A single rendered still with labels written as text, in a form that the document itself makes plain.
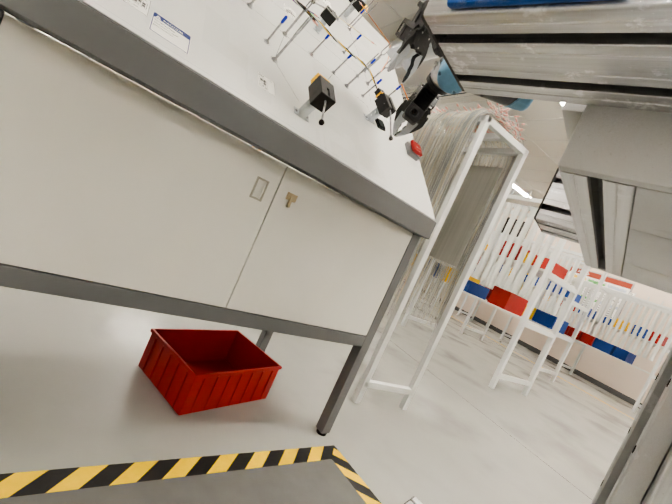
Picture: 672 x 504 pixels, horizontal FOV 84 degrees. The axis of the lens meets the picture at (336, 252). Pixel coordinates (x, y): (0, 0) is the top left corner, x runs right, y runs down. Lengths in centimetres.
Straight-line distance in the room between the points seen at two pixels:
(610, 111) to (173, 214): 77
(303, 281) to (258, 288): 14
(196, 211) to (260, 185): 17
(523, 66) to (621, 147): 8
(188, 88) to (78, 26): 18
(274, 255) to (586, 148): 81
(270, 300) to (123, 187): 46
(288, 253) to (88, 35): 60
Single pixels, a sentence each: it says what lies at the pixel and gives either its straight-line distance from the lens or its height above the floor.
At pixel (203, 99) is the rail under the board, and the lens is 83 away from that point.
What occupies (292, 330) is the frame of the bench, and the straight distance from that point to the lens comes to 113.
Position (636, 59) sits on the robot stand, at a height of 85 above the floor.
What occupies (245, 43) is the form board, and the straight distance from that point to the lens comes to 103.
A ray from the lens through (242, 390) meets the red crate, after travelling 141.
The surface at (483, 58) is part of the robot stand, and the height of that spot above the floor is 85.
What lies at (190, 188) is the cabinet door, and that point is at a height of 65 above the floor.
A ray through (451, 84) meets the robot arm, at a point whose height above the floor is 111.
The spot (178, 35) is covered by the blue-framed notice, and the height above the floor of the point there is 92.
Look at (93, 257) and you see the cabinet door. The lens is 88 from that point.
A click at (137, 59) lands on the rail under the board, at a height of 83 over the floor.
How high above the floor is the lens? 70
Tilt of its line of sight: 3 degrees down
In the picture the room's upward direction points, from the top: 24 degrees clockwise
